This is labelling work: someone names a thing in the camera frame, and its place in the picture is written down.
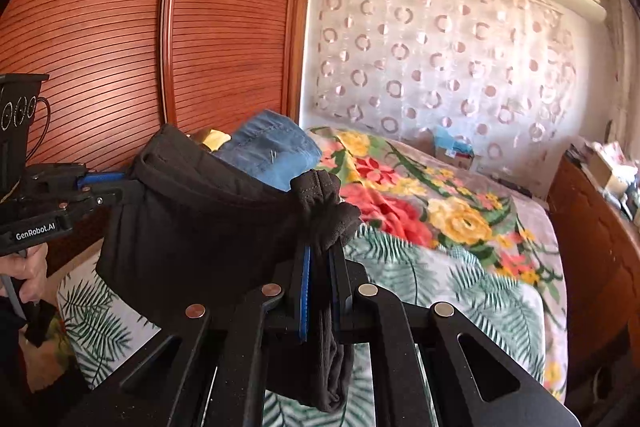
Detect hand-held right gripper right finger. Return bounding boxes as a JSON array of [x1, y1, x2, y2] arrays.
[[327, 247, 576, 427]]

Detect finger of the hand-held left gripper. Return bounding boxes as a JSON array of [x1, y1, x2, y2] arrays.
[[65, 184, 134, 214], [75, 171, 132, 188]]

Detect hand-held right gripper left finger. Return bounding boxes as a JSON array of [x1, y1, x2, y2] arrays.
[[60, 247, 313, 427]]

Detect black pants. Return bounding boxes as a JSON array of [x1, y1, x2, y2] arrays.
[[95, 123, 363, 414]]

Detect person's left hand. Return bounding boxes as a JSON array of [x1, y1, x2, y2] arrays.
[[0, 247, 48, 308]]

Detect leaf print bedsheet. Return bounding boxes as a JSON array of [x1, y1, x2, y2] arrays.
[[55, 227, 546, 427]]

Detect yellow cloth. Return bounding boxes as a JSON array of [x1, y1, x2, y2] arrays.
[[192, 129, 232, 152]]

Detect floral blanket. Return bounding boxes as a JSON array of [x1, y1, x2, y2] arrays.
[[305, 127, 568, 403]]

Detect blue jeans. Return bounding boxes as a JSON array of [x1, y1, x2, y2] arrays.
[[215, 109, 323, 192]]

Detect wooden slatted wardrobe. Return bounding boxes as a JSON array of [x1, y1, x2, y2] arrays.
[[0, 0, 313, 278]]

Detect blue tissue pack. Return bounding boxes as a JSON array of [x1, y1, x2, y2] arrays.
[[434, 125, 476, 170]]

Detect wooden cabinet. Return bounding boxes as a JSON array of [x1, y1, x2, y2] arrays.
[[545, 154, 640, 403]]

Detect circle pattern sheer curtain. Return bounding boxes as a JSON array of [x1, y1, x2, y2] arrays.
[[312, 0, 578, 160]]

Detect cardboard box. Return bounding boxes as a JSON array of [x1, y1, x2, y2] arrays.
[[587, 152, 628, 195]]

